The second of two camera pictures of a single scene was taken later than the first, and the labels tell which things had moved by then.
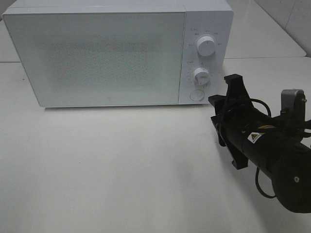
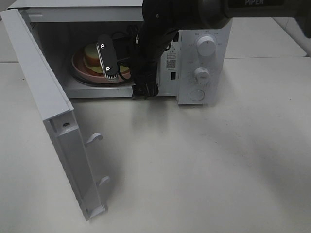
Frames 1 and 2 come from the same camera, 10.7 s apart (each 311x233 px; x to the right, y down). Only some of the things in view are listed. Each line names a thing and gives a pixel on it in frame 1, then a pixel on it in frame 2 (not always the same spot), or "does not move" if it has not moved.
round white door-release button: [197, 95] does not move
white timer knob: [201, 76] does not move
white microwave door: [101, 58] -> [71, 147]
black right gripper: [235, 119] -> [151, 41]
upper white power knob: [206, 46] does not move
